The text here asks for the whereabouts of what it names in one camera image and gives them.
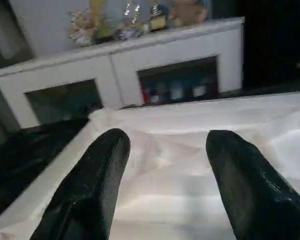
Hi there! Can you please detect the clear glass ornament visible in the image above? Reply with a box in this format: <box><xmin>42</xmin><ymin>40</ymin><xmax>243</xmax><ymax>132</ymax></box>
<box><xmin>114</xmin><ymin>1</ymin><xmax>149</xmax><ymax>41</ymax></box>

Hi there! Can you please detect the black table mat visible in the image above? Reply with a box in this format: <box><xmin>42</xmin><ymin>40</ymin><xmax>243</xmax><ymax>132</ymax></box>
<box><xmin>0</xmin><ymin>117</ymin><xmax>91</xmax><ymax>216</ymax></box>

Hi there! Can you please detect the brown teddy bear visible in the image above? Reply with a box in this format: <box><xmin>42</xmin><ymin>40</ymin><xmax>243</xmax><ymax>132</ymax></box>
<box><xmin>168</xmin><ymin>0</ymin><xmax>207</xmax><ymax>27</ymax></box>

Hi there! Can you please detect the beige plush toy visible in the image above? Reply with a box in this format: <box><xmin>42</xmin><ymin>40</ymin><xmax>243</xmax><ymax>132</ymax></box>
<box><xmin>66</xmin><ymin>9</ymin><xmax>96</xmax><ymax>47</ymax></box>

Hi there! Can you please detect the white plastic table top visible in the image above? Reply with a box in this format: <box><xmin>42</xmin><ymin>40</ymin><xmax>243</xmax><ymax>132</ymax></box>
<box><xmin>0</xmin><ymin>91</ymin><xmax>300</xmax><ymax>240</ymax></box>

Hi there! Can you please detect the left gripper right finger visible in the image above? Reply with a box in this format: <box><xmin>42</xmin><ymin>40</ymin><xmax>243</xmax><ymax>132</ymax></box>
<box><xmin>205</xmin><ymin>129</ymin><xmax>300</xmax><ymax>240</ymax></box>

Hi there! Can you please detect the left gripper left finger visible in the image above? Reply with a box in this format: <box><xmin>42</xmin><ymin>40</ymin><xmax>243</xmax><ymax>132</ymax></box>
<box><xmin>29</xmin><ymin>127</ymin><xmax>131</xmax><ymax>240</ymax></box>

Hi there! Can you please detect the gold trophy ornament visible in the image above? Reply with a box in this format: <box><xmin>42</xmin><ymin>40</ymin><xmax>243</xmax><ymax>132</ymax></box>
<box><xmin>148</xmin><ymin>0</ymin><xmax>170</xmax><ymax>32</ymax></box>

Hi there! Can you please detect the red bottle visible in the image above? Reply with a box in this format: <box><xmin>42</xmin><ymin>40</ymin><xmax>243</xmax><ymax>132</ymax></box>
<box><xmin>141</xmin><ymin>82</ymin><xmax>151</xmax><ymax>104</ymax></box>

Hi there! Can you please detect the white glass-door cabinet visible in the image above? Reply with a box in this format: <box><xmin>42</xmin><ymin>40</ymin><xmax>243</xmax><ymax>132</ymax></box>
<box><xmin>0</xmin><ymin>16</ymin><xmax>246</xmax><ymax>129</ymax></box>

